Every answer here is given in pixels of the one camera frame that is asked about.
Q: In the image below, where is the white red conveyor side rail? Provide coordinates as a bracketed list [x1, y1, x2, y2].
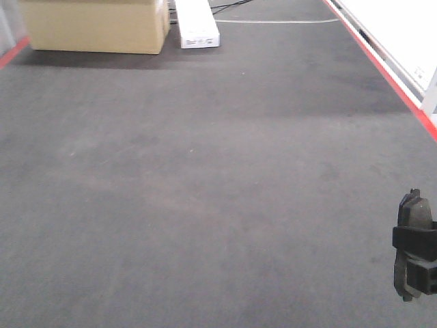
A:
[326, 1, 436, 138]

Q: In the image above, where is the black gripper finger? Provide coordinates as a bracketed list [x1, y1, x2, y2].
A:
[392, 226, 436, 262]
[406, 260, 436, 295]

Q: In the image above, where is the white long box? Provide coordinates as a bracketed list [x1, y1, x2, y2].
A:
[175, 0, 221, 49]

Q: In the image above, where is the cardboard box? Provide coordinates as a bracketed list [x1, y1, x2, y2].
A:
[18, 1, 169, 55]

